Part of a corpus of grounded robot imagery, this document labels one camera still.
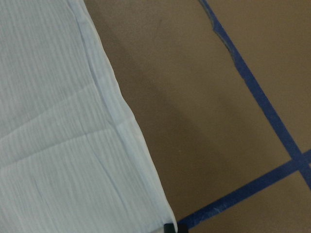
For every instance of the light blue button-up shirt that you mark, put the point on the light blue button-up shirt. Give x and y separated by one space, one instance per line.
72 155

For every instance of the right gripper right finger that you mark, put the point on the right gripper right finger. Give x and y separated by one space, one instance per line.
182 228

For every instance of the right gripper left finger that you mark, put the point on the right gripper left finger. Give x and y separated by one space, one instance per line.
168 228

